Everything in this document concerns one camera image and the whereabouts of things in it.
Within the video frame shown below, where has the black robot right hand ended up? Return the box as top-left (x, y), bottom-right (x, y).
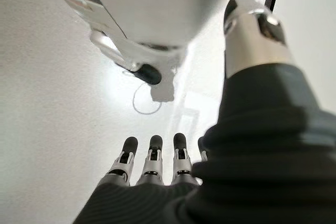
top-left (73, 0), bottom-right (336, 224)

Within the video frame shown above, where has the black robot right foot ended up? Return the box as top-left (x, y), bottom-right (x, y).
top-left (134, 62), bottom-right (163, 86)

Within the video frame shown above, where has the white robot right leg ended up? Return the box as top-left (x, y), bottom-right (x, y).
top-left (52, 0), bottom-right (232, 74)

